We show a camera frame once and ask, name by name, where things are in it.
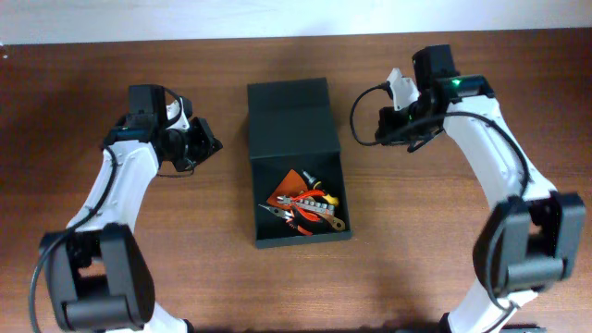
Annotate black box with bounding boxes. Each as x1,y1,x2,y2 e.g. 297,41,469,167
247,78,352,249

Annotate small orange cutting pliers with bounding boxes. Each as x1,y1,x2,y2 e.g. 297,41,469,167
277,190,335,222

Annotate orange scraper with wooden handle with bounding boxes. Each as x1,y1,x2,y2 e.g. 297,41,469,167
263,169,346,231

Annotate orange black long-nose pliers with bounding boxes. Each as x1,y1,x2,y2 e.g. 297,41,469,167
258,203,327,236

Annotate yellow black stubby screwdriver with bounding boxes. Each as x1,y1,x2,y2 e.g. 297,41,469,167
302,169,339,207

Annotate orange socket rail holder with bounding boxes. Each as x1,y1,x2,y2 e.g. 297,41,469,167
296,199,335,216

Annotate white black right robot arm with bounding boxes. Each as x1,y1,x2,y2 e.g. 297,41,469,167
375,44,586,332

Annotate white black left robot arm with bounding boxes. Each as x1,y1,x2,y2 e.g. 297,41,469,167
29,84,222,332

